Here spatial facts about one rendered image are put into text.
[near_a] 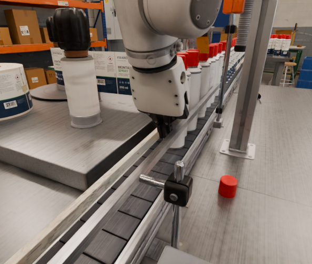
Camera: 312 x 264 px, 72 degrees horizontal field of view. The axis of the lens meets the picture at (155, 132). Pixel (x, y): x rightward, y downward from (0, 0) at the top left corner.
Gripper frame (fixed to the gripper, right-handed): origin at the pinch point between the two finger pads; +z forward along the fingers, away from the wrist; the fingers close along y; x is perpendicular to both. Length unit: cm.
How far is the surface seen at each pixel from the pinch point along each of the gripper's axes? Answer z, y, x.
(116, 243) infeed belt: -2.0, -3.1, 24.1
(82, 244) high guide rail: -11.5, -4.4, 27.1
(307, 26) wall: 234, -119, -725
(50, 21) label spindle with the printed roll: -11, 59, -33
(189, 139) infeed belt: 9.0, -3.1, -6.3
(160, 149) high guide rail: -5.7, -4.1, 10.2
